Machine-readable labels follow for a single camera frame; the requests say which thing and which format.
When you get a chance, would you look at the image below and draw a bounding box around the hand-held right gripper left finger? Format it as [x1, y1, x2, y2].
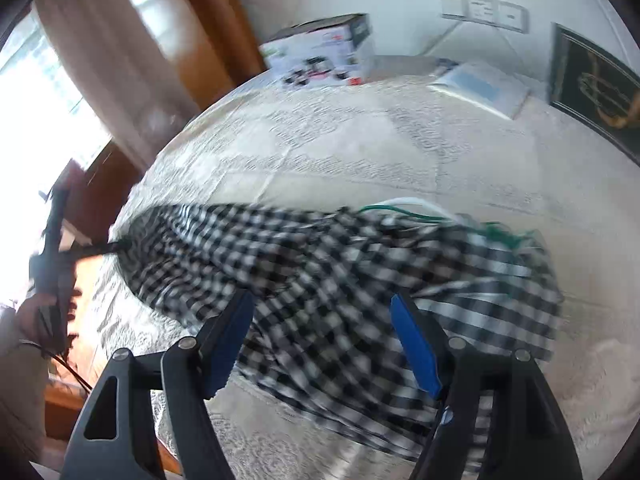
[60, 287, 256, 480]

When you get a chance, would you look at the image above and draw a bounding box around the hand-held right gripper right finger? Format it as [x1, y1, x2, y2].
[390, 292, 583, 480]

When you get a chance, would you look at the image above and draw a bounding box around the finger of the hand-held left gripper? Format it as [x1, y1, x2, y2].
[74, 240, 124, 261]

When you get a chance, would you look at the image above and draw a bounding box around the black white checkered garment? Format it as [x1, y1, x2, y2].
[112, 202, 565, 477]

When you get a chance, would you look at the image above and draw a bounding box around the person's left forearm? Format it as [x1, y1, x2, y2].
[0, 305, 52, 463]

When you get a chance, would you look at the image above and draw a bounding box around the person's left hand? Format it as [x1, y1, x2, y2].
[16, 287, 84, 347]

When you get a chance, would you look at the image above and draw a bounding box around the wooden window cabinet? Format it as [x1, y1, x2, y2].
[52, 139, 147, 243]

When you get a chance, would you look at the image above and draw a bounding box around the white lace tablecloth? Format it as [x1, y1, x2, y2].
[92, 55, 640, 480]

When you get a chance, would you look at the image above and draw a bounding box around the white booklet in plastic sleeve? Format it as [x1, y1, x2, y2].
[427, 59, 532, 121]

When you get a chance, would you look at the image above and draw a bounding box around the white tea set box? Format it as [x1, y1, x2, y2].
[259, 12, 377, 93]

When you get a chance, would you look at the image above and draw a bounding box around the black cable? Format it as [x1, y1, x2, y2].
[47, 352, 95, 393]

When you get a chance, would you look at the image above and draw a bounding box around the white green drawstring cord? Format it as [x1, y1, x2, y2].
[361, 196, 543, 257]

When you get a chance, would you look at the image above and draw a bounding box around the wooden headboard post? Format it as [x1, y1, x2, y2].
[167, 0, 267, 113]

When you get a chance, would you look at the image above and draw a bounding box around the white wall socket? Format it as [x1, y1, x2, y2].
[466, 0, 500, 25]

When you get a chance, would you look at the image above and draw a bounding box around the white wall switch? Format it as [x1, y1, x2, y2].
[436, 0, 468, 20]

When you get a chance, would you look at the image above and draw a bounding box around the white wall socket panel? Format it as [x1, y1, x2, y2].
[497, 1, 531, 32]

